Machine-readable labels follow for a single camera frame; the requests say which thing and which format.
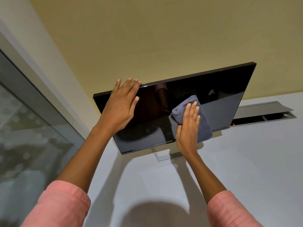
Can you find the grey microfibre cleaning cloth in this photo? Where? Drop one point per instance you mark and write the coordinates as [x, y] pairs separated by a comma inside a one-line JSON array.
[[203, 130]]

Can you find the black computer monitor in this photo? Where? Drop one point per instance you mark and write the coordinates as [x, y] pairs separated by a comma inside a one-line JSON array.
[[222, 96]]

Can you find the person's left thumb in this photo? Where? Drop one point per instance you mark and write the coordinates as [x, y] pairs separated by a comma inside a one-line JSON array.
[[133, 107]]

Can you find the person's left hand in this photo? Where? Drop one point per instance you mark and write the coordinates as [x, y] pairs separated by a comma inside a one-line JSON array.
[[118, 108]]

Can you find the pink right shirt sleeve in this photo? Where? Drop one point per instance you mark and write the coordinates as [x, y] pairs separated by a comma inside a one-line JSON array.
[[230, 210]]

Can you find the person's left forearm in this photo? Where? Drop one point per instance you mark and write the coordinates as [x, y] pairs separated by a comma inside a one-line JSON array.
[[87, 158]]

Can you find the person's right little finger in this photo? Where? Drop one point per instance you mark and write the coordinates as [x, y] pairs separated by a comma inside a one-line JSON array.
[[198, 122]]

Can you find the person's right forearm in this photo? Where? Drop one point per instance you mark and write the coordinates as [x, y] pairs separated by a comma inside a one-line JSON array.
[[204, 174]]

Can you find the person's right middle finger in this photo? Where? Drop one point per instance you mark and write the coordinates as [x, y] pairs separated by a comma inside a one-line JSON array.
[[193, 111]]

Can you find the glass window with grey frame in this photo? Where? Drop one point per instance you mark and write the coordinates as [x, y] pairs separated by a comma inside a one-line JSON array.
[[26, 130]]

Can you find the person's right hand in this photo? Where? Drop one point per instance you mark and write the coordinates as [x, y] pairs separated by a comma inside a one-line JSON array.
[[188, 133]]

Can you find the pink left shirt sleeve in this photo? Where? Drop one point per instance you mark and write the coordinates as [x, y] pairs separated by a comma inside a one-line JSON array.
[[59, 205]]

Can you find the person's left little finger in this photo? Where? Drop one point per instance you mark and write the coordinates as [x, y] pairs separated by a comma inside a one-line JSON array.
[[117, 86]]

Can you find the silver monitor stand base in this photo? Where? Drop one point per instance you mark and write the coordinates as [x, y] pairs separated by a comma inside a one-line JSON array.
[[165, 156]]

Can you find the person's right thumb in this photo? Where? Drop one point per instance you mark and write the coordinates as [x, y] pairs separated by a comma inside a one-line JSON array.
[[179, 133]]

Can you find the person's left middle finger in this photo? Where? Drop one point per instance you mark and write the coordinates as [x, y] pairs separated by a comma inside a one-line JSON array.
[[133, 87]]

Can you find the pink shirt sleeve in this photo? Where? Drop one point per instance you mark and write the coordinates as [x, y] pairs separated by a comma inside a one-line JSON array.
[[230, 210], [59, 205]]

